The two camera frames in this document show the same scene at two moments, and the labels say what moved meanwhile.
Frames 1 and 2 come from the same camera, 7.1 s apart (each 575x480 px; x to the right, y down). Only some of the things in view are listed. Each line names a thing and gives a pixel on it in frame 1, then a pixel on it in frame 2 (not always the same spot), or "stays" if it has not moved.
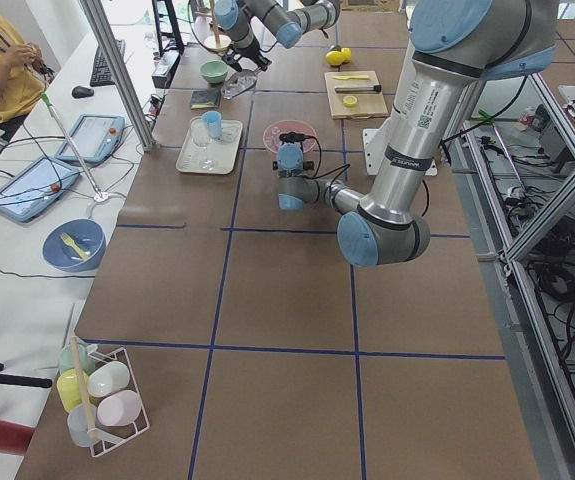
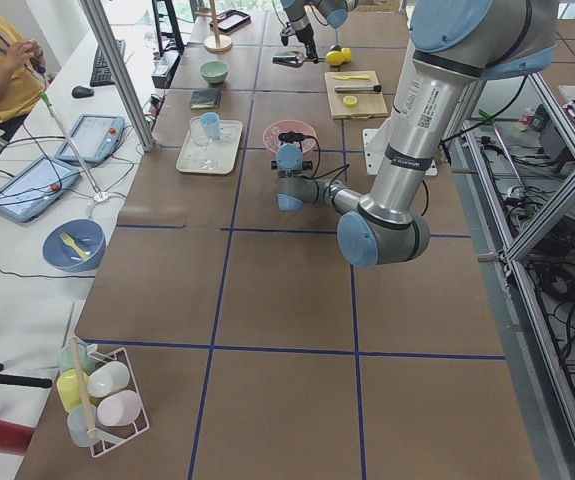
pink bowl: x=271 y=135 stays
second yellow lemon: x=347 y=54 stays
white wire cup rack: x=99 y=389 stays
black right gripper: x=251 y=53 -> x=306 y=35
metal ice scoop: x=239 y=82 -> x=292 y=59
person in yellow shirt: x=5 y=73 stays
